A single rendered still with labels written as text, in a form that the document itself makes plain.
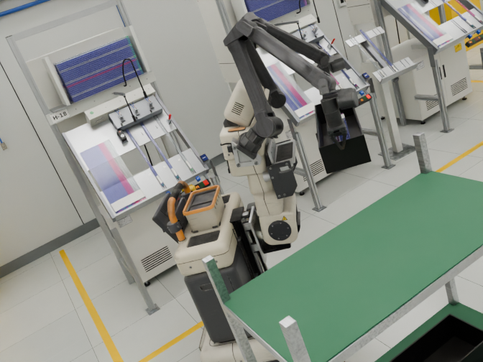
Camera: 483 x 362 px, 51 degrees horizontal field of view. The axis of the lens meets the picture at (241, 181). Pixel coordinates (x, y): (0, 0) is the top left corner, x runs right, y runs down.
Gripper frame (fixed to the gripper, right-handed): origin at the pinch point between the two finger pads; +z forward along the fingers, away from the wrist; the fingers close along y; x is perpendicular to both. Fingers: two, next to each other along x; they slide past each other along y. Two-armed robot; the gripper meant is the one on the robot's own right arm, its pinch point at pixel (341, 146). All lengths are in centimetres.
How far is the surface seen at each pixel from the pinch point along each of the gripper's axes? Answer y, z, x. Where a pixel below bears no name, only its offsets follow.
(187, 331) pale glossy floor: 54, 108, 119
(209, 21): 236, -44, 78
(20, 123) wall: 232, -17, 273
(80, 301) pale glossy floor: 114, 107, 220
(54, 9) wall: 273, -96, 215
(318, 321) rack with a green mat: -75, 15, 16
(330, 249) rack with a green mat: -43.1, 15.2, 11.0
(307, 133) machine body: 207, 60, 28
